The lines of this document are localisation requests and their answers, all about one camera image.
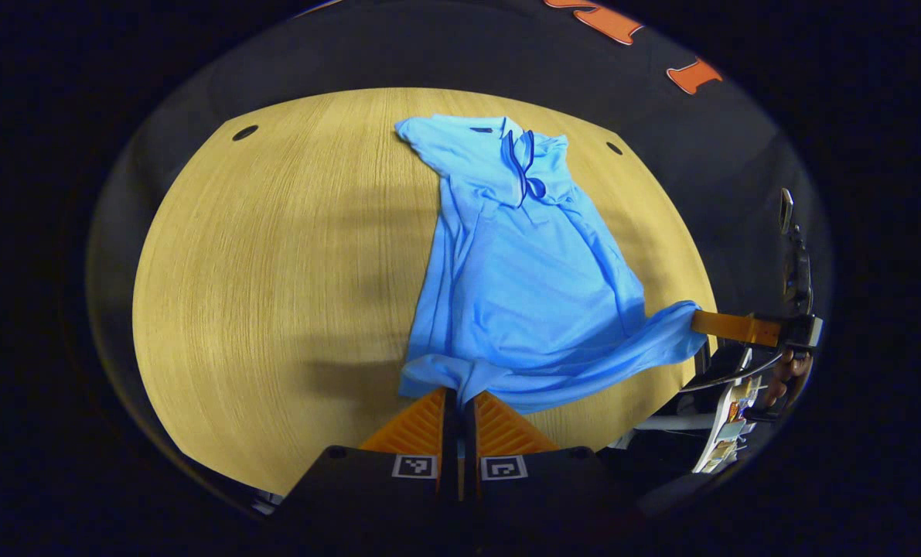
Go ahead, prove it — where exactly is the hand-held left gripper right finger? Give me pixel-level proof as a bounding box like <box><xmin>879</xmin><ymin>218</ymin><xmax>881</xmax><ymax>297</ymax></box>
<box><xmin>464</xmin><ymin>390</ymin><xmax>640</xmax><ymax>528</ymax></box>

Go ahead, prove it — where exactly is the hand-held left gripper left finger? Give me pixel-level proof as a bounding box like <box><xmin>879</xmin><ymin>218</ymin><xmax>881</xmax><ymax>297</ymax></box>
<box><xmin>271</xmin><ymin>387</ymin><xmax>461</xmax><ymax>528</ymax></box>

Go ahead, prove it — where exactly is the light blue T-shirt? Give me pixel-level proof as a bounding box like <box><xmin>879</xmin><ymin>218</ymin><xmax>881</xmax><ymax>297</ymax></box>
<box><xmin>394</xmin><ymin>114</ymin><xmax>710</xmax><ymax>415</ymax></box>

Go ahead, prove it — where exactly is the white clutter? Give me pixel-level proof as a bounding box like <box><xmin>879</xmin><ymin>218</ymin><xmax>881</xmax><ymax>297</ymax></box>
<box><xmin>634</xmin><ymin>379</ymin><xmax>764</xmax><ymax>474</ymax></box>

